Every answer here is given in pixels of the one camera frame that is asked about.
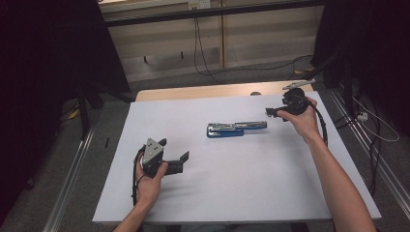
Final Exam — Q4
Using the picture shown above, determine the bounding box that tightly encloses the black curtain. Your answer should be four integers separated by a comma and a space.
310, 0, 410, 136
0, 0, 132, 220

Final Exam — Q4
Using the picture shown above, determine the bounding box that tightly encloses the person's right hand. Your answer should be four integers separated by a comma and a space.
277, 96, 323, 143

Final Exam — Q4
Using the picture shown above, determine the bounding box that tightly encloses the right hand-held gripper black cable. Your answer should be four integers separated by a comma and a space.
303, 96, 329, 148

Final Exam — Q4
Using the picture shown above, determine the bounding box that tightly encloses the black cable by rail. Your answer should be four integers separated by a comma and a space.
366, 105, 383, 196

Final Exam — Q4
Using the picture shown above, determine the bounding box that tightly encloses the white wall socket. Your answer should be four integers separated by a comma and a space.
188, 0, 212, 10

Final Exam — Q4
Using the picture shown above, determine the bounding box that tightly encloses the left hand-held gripper black cable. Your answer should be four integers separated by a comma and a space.
131, 145, 147, 232

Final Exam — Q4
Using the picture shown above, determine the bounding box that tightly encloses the hand-held gripper black cable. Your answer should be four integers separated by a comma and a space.
131, 145, 147, 232
303, 96, 329, 148

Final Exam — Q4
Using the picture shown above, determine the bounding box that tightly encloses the wooden table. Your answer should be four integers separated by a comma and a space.
134, 79, 314, 102

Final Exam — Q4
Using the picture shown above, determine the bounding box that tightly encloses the person's left hand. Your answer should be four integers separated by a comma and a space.
134, 158, 169, 207

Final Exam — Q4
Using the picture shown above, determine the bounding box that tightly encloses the black floor cable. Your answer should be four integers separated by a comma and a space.
199, 54, 313, 78

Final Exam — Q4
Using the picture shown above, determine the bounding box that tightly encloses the aluminium floor rail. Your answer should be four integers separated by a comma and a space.
43, 124, 96, 232
327, 88, 410, 212

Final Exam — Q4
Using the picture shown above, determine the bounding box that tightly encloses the white table cover sheet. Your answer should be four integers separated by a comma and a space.
92, 91, 382, 224

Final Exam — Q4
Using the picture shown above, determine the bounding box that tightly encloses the blue stapler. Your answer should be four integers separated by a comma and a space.
206, 121, 268, 139

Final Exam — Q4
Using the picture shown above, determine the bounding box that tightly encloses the thin black hanging cable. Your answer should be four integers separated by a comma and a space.
192, 17, 207, 76
195, 17, 226, 85

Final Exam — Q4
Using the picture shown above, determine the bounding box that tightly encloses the white cable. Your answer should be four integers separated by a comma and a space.
352, 96, 400, 143

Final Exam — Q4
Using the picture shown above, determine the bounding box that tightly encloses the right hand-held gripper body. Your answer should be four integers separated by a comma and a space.
280, 79, 316, 116

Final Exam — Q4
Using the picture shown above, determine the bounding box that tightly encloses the black horizontal bar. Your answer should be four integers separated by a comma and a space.
104, 0, 323, 28

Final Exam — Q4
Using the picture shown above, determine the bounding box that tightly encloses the beige cabinet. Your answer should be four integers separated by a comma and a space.
98, 0, 325, 83

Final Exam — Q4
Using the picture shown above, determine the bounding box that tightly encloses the black metal stand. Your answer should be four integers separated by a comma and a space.
76, 85, 104, 140
303, 51, 355, 114

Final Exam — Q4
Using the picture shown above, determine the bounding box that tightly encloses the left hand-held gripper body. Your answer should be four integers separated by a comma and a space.
141, 137, 167, 179

